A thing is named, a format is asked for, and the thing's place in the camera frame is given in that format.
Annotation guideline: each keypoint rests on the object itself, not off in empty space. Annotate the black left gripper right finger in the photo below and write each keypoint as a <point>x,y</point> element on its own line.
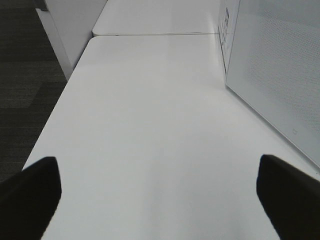
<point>290,198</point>

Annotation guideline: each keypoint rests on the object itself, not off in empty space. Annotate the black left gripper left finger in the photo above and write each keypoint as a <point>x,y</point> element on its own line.
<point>29,199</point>

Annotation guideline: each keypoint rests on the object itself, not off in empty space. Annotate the white microwave door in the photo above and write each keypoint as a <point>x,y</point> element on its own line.
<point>274,67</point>

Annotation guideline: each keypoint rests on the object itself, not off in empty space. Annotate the white microwave oven body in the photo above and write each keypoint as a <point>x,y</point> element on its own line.
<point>227,18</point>

